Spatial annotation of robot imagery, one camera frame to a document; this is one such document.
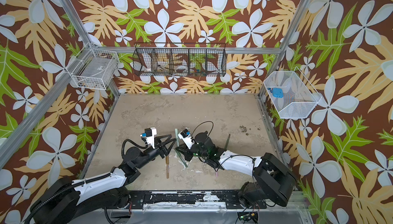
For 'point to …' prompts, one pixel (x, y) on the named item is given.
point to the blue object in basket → (277, 92)
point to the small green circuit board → (246, 216)
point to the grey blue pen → (227, 141)
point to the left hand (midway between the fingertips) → (172, 136)
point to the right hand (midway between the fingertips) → (176, 148)
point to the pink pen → (216, 174)
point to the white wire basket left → (93, 67)
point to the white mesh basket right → (290, 94)
